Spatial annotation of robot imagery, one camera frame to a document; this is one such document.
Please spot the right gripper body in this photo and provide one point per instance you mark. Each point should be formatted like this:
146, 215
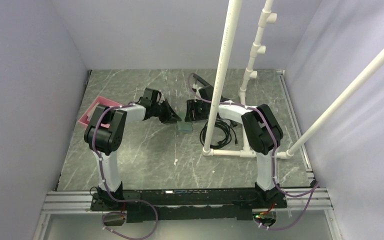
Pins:
203, 111

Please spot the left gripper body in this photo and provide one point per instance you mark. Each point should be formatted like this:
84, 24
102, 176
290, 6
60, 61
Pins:
155, 107

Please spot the green card holder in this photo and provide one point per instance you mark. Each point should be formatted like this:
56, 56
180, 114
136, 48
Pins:
184, 127

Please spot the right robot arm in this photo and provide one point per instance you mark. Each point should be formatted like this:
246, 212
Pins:
264, 135

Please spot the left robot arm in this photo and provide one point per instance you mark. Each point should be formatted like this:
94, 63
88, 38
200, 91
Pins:
105, 130

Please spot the black foam tube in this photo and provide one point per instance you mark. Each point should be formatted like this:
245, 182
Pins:
199, 79

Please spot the pink plastic bin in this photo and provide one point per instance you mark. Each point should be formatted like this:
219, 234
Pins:
86, 116

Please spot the white PVC pipe frame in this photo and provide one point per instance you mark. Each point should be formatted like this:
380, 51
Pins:
268, 17

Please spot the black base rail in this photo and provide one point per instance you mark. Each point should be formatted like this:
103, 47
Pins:
187, 204

